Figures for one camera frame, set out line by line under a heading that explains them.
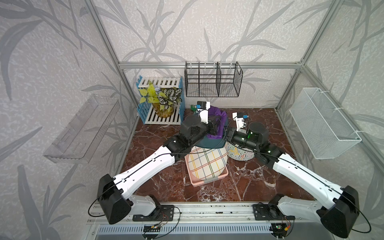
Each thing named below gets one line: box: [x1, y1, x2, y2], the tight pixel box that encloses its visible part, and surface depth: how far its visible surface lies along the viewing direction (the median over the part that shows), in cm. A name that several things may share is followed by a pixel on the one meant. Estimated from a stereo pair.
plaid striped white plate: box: [188, 146, 228, 180], surface depth 88 cm
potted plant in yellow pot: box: [139, 82, 182, 118], surface depth 96 cm
